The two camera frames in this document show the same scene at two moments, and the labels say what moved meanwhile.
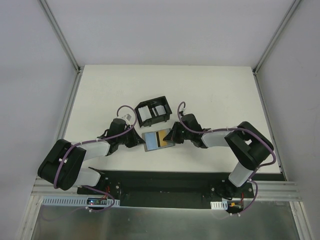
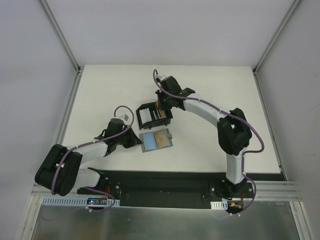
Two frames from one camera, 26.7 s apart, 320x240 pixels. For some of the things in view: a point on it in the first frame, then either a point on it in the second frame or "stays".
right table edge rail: x=281 y=171 stays
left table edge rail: x=67 y=115 stays
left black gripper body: x=130 y=139 stays
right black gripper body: x=179 y=133 to x=163 y=103
